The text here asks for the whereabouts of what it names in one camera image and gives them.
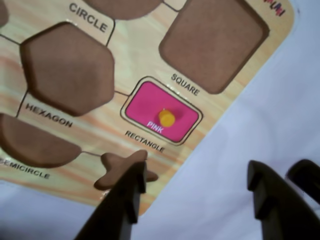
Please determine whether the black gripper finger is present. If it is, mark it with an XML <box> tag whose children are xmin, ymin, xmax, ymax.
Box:
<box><xmin>247</xmin><ymin>158</ymin><xmax>320</xmax><ymax>240</ymax></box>
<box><xmin>86</xmin><ymin>160</ymin><xmax>147</xmax><ymax>240</ymax></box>

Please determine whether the pink rectangle piece yellow pin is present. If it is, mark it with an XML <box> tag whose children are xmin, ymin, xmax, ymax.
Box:
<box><xmin>119</xmin><ymin>76</ymin><xmax>204</xmax><ymax>147</ymax></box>

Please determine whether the wooden shape puzzle board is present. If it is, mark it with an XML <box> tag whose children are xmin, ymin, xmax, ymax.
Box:
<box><xmin>0</xmin><ymin>0</ymin><xmax>297</xmax><ymax>217</ymax></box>

